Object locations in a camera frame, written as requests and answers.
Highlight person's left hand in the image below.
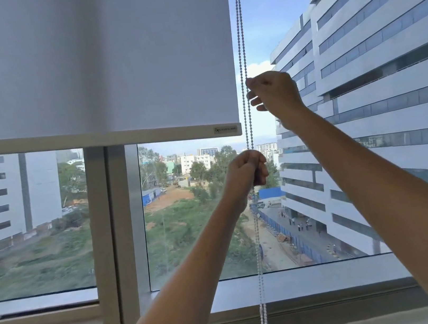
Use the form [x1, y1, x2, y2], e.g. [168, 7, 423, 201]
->
[221, 147, 273, 207]

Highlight person's right hand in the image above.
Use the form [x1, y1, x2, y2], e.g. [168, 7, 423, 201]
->
[244, 66, 312, 127]

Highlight white bead chain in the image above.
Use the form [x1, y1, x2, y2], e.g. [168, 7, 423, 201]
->
[212, 0, 293, 324]

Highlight person's right forearm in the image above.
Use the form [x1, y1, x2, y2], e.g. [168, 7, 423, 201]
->
[274, 87, 428, 324]

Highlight person's left forearm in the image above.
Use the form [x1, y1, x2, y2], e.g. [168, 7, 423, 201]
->
[84, 187, 269, 324]

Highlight blue container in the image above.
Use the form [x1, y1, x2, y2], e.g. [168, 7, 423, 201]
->
[257, 186, 284, 202]

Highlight distant white buildings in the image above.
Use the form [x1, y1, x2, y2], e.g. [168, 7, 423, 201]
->
[165, 136, 281, 179]

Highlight blue site fence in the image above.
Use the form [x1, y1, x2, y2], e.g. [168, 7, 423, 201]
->
[249, 195, 319, 272]

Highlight blue site shed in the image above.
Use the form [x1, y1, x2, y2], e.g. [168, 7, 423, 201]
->
[141, 187, 165, 207]

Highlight large white office building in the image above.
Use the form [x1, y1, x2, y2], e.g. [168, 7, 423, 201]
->
[252, 0, 428, 270]

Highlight white roller blind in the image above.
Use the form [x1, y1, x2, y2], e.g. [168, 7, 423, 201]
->
[0, 0, 251, 172]

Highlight white window frame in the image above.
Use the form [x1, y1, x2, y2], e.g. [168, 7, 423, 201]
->
[0, 99, 428, 324]

